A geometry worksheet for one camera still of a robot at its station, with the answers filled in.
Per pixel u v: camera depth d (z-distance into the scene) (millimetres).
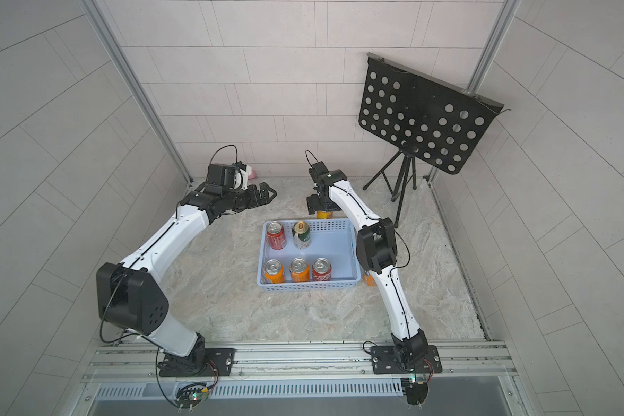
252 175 782
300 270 788
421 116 853
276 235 875
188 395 684
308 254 941
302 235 867
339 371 708
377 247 606
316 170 804
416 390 683
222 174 633
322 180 730
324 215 954
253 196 723
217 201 597
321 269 787
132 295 423
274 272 785
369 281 838
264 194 736
